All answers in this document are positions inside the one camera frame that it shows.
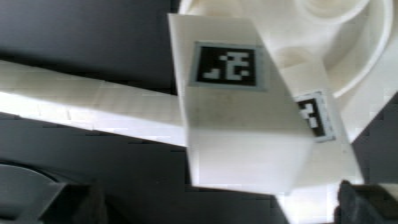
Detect white front fence bar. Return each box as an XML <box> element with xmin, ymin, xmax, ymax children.
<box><xmin>0</xmin><ymin>61</ymin><xmax>186</xmax><ymax>146</ymax></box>

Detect white right fence bar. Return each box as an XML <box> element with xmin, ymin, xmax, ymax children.
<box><xmin>275</xmin><ymin>183</ymin><xmax>341</xmax><ymax>224</ymax></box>

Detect white round stool seat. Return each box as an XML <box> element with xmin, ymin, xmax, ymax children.
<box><xmin>177</xmin><ymin>0</ymin><xmax>398</xmax><ymax>138</ymax></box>

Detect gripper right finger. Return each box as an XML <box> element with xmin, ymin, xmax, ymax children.
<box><xmin>334</xmin><ymin>181</ymin><xmax>398</xmax><ymax>224</ymax></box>

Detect white fence bar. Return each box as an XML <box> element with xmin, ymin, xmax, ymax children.
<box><xmin>0</xmin><ymin>61</ymin><xmax>186</xmax><ymax>146</ymax></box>
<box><xmin>275</xmin><ymin>183</ymin><xmax>341</xmax><ymax>224</ymax></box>

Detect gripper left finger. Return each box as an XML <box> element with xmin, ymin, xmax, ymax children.
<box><xmin>14</xmin><ymin>182</ymin><xmax>108</xmax><ymax>224</ymax></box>

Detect white stool leg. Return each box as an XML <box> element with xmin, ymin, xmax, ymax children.
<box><xmin>168</xmin><ymin>14</ymin><xmax>362</xmax><ymax>194</ymax></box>

